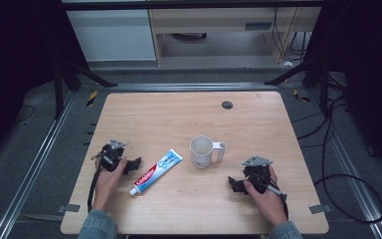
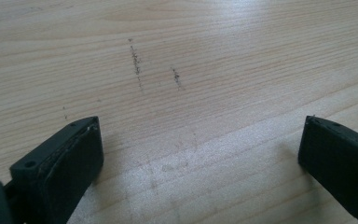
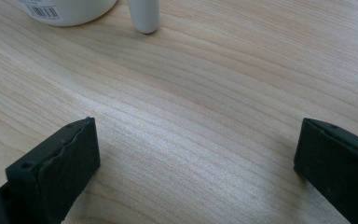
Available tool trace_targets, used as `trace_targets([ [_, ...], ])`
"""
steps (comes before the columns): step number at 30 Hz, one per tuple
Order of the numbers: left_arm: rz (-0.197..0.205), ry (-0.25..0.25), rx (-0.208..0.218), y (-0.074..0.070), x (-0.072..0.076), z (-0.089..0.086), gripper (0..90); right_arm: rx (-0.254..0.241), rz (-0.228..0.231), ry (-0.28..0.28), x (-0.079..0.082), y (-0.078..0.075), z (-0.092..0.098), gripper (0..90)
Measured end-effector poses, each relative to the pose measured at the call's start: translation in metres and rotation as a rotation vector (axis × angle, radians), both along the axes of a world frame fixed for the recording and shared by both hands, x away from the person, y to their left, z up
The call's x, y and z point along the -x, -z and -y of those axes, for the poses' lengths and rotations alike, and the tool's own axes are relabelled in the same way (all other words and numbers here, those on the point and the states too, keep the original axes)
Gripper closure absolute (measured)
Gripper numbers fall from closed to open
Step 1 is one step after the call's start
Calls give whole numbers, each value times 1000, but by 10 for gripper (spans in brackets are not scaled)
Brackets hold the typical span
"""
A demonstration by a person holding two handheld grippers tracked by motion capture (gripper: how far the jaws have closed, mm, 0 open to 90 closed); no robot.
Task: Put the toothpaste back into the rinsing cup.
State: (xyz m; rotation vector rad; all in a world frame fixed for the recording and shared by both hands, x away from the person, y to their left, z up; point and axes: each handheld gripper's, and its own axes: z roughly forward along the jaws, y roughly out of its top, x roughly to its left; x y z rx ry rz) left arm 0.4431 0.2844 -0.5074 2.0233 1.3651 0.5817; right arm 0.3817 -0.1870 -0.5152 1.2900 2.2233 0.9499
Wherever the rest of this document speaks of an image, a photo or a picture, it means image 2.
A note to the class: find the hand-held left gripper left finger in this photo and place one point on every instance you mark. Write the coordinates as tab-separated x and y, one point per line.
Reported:
59	168

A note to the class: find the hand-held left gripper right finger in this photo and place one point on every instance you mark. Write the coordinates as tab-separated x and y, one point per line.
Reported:
341	161

